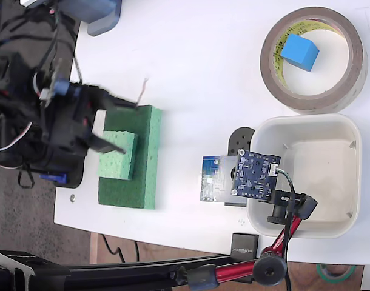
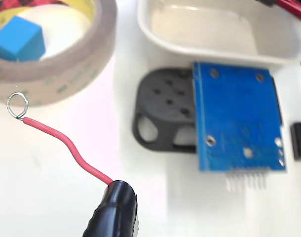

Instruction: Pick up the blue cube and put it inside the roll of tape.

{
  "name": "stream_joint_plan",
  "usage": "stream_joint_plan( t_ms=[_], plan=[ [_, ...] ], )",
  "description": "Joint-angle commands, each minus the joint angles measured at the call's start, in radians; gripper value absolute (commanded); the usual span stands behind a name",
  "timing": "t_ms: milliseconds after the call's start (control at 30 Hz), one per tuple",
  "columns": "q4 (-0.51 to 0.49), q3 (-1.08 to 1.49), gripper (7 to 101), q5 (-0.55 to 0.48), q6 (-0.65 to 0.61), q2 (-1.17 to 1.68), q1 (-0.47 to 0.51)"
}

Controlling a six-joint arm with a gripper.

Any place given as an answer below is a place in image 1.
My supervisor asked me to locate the thin black cable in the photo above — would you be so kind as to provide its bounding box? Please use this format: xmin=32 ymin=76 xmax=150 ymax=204
xmin=101 ymin=234 xmax=126 ymax=263

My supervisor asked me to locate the small pale circuit board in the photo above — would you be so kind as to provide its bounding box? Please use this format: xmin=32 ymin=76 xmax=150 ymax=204
xmin=198 ymin=155 xmax=239 ymax=203

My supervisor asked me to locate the dark blue circuit board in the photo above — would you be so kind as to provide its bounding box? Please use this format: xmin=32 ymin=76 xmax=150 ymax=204
xmin=231 ymin=148 xmax=282 ymax=201

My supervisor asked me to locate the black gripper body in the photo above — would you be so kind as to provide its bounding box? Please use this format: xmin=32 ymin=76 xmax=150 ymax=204
xmin=44 ymin=82 xmax=97 ymax=156

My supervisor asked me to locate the black clamp block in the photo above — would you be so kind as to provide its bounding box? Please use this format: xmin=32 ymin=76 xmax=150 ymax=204
xmin=231 ymin=232 xmax=260 ymax=259

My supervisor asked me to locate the blue cube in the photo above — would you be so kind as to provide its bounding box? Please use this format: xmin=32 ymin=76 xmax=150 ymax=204
xmin=279 ymin=33 xmax=320 ymax=73

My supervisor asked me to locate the large dark green sponge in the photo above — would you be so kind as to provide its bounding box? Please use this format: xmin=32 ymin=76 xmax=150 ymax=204
xmin=98 ymin=105 xmax=163 ymax=210

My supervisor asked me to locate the black metal rail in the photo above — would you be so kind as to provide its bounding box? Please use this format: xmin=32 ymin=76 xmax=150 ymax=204
xmin=0 ymin=249 xmax=234 ymax=291

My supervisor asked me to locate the brown tape roll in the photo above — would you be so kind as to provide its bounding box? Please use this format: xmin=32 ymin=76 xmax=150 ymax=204
xmin=260 ymin=6 xmax=369 ymax=115

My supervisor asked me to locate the blue grey plastic stand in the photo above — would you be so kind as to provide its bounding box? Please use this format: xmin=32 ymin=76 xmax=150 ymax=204
xmin=56 ymin=0 xmax=124 ymax=38

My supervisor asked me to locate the black board bracket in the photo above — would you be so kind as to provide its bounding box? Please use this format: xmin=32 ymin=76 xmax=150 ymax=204
xmin=224 ymin=126 xmax=256 ymax=208

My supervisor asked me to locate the green plastic ring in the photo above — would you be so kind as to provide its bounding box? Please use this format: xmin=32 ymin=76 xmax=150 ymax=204
xmin=317 ymin=263 xmax=358 ymax=284

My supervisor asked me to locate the white square plastic bowl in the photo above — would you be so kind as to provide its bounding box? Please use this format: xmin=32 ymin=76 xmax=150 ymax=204
xmin=246 ymin=113 xmax=362 ymax=239

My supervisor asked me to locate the black camera cable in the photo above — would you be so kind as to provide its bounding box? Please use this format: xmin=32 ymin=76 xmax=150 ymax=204
xmin=275 ymin=169 xmax=297 ymax=291

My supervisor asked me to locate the small light green sponge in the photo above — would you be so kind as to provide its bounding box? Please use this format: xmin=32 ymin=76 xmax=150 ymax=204
xmin=96 ymin=130 xmax=140 ymax=181

